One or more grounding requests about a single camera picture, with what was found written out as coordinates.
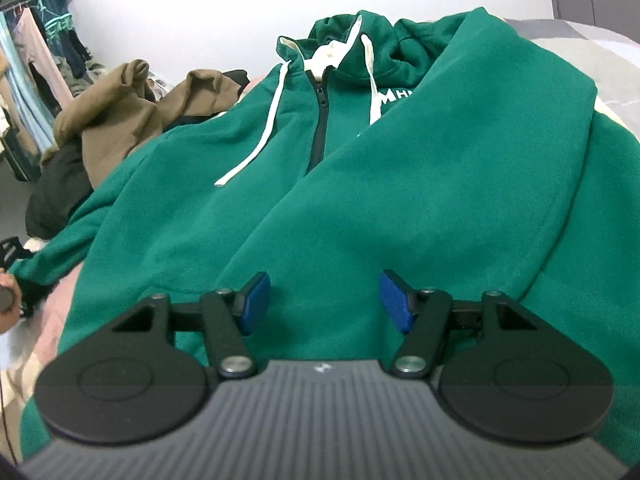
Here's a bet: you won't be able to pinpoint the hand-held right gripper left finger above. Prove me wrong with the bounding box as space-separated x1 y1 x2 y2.
112 272 271 379

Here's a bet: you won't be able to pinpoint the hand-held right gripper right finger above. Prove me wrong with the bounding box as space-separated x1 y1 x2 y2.
378 269 536 377

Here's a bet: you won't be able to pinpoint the green zip hoodie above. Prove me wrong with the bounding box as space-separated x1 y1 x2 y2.
7 7 640 466

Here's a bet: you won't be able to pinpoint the person's left hand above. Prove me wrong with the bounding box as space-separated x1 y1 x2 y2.
0 270 24 336

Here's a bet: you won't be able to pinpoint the black garment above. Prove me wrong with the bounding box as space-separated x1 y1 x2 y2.
25 67 251 238

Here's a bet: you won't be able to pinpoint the patchwork bed cover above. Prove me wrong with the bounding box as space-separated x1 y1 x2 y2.
0 17 640 466

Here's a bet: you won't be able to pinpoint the brown hoodie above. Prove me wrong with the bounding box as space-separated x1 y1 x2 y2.
40 60 246 188

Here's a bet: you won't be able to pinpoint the hanging light blue garment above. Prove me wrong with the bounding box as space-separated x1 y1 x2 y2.
0 10 56 157

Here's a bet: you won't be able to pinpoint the hanging pink garment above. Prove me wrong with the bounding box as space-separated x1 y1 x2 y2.
12 7 76 116

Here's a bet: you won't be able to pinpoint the hanging dark garments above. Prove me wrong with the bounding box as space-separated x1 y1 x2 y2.
44 0 94 81

